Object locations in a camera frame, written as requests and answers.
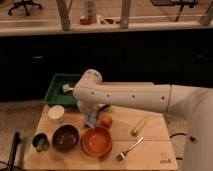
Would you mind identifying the silver metal fork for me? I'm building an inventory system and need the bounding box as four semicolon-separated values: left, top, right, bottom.
116;137;144;161

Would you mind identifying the red and white object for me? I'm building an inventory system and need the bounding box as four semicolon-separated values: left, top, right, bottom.
79;0;98;26

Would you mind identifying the green plastic tray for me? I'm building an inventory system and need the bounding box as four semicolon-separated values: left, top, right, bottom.
44;74;80;108

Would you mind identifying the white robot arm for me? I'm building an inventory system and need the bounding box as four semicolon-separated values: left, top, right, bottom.
73;69;213;171

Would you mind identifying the black office chair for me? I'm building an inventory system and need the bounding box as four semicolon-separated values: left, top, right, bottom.
8;0;43;16
150;0;198;22

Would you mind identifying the white round container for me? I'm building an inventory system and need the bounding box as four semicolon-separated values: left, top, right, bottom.
48;105;65;123

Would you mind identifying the small orange fruit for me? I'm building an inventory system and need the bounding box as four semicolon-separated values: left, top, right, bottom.
101;116;112;128

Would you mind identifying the black office chair left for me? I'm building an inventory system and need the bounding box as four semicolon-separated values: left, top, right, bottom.
8;0;43;16

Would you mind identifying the black stand at left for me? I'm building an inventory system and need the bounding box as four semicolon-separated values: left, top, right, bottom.
0;132;25;171

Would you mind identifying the black cable on floor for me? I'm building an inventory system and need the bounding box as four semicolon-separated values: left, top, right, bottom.
169;132;188;161

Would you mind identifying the white-handled utensil in tray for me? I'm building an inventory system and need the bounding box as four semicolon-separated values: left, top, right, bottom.
62;84;73;93

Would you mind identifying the purple bowl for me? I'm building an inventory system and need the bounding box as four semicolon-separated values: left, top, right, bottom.
52;125;79;152

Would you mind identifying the light blue towel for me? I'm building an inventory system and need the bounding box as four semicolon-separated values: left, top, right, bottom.
84;115;97;128

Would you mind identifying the dark green cup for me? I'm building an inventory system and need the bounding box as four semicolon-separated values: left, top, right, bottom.
32;133;49;152

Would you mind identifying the orange bowl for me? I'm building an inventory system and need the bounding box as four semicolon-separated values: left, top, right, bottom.
81;126;112;157

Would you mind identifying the black office chair right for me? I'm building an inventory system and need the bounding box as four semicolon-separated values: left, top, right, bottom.
150;0;198;22

